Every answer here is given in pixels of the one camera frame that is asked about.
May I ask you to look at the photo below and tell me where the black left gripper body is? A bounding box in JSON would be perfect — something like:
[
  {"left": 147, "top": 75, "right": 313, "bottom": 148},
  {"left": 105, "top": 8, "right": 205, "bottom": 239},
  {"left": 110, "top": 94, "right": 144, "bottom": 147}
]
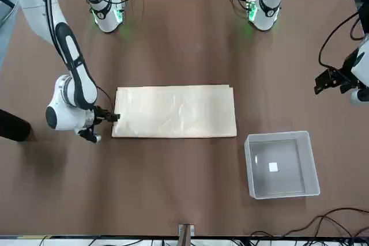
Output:
[{"left": 340, "top": 52, "right": 360, "bottom": 94}]

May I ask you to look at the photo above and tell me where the black vase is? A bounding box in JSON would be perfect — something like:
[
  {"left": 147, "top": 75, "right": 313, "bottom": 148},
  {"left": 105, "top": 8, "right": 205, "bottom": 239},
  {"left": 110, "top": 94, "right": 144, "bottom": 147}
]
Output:
[{"left": 0, "top": 109, "right": 32, "bottom": 143}]

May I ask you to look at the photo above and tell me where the clear plastic box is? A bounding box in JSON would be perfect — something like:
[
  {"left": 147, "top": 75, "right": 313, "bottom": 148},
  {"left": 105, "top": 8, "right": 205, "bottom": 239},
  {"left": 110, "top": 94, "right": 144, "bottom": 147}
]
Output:
[{"left": 244, "top": 130, "right": 321, "bottom": 200}]

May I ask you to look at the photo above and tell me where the aluminium frame post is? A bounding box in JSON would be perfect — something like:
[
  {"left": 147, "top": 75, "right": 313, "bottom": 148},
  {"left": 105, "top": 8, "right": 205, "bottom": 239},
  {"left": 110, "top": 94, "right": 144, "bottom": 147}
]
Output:
[{"left": 178, "top": 223, "right": 195, "bottom": 246}]

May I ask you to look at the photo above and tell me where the cream-colored tablecloth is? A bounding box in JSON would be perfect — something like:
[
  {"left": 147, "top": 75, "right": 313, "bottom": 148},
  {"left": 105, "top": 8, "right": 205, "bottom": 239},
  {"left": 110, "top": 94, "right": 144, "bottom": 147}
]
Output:
[{"left": 111, "top": 85, "right": 238, "bottom": 139}]

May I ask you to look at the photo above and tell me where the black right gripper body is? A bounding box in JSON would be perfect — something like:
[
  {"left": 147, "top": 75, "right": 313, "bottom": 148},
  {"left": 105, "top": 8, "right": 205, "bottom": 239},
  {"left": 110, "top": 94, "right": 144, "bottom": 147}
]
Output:
[{"left": 93, "top": 105, "right": 113, "bottom": 126}]

